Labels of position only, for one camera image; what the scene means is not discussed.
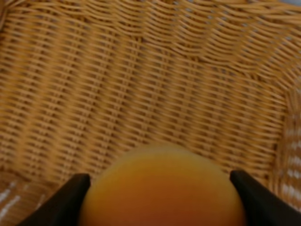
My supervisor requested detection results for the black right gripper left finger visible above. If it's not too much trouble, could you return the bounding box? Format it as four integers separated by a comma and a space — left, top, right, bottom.
18, 173, 91, 226

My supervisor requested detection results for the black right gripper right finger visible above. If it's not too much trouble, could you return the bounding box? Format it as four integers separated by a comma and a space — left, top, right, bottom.
230, 170, 301, 226

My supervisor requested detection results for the orange wicker basket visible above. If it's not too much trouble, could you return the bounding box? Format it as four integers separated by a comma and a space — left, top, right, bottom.
0, 0, 301, 226

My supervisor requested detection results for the red yellow peach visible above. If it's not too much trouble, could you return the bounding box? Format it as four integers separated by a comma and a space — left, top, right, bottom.
78, 144, 247, 226

